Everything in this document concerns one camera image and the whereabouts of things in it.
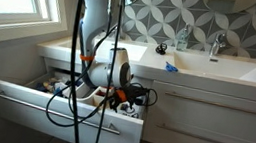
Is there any clear soap bottle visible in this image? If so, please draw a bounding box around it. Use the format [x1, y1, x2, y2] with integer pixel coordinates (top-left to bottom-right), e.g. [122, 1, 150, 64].
[174, 22, 192, 54]

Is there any orange velcro strap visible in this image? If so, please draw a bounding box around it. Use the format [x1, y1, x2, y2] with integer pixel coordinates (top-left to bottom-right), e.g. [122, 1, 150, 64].
[78, 53, 96, 63]
[113, 89, 129, 104]

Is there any small blue object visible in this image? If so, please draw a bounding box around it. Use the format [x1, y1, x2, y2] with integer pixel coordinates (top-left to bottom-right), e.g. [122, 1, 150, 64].
[163, 61, 181, 74]

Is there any thin black pole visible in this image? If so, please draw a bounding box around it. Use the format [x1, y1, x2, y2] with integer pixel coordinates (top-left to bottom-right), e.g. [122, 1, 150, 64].
[93, 0, 127, 143]

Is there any thick black cable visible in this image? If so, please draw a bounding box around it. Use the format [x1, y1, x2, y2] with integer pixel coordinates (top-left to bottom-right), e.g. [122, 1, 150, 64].
[56, 0, 104, 143]

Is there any blue cloth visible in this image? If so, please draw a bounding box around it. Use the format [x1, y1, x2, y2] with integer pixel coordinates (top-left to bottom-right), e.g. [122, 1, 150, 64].
[64, 78, 84, 90]

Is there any metal drawer handle bar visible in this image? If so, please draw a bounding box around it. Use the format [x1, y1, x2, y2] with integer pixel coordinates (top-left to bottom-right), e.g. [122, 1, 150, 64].
[163, 90, 256, 118]
[0, 90, 125, 136]
[153, 121, 256, 143]

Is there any open white vanity drawer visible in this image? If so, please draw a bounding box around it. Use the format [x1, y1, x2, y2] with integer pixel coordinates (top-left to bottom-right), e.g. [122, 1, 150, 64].
[0, 60, 152, 143]

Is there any chrome sink faucet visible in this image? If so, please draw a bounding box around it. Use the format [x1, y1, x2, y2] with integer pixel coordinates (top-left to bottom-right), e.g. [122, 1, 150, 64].
[208, 31, 228, 59]

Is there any black hair claw clip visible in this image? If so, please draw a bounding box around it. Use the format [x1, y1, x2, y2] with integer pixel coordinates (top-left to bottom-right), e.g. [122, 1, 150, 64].
[154, 41, 168, 57]

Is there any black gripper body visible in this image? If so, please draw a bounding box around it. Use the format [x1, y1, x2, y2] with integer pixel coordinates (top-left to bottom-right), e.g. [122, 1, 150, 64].
[107, 87, 131, 115]

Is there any white double sink countertop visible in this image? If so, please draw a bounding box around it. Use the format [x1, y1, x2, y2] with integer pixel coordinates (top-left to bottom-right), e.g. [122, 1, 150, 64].
[32, 28, 256, 104]

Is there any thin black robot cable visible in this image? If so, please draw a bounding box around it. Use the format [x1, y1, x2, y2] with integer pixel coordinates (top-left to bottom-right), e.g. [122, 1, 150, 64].
[43, 14, 168, 140]

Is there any beige divided box red inside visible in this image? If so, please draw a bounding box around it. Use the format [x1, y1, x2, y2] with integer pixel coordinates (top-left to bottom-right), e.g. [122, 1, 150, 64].
[91, 84, 117, 111]

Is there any dark blue pouch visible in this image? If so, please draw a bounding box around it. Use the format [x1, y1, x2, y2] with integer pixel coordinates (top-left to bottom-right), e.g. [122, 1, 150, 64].
[33, 82, 49, 94]

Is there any white cloth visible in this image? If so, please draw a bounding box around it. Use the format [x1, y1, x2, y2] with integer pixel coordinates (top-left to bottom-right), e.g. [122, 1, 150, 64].
[53, 81, 70, 98]

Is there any white curved organizer bin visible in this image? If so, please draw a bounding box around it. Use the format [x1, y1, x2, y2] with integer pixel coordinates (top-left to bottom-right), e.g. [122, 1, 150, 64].
[76, 83, 104, 108]

